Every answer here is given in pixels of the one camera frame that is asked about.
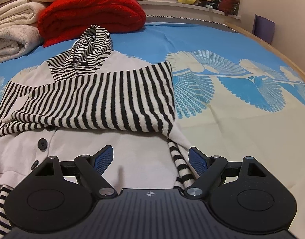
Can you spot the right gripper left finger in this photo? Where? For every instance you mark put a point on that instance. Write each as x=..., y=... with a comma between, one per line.
x=59, y=194

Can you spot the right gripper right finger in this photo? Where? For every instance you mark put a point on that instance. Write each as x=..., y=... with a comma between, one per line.
x=244, y=195

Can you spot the black white striped cardigan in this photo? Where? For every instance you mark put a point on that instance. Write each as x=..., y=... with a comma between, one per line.
x=83, y=99

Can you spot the blue cream patterned bedspread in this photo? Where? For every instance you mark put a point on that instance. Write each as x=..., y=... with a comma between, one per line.
x=233, y=98

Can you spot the cream folded quilt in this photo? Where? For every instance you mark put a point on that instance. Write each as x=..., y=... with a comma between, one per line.
x=19, y=34

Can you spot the red folded blanket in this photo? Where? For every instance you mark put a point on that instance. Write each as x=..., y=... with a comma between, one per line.
x=67, y=19

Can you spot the wooden bed frame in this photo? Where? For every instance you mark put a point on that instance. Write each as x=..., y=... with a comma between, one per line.
x=270, y=48

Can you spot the purple board on wall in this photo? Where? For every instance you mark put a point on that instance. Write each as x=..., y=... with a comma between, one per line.
x=264, y=29

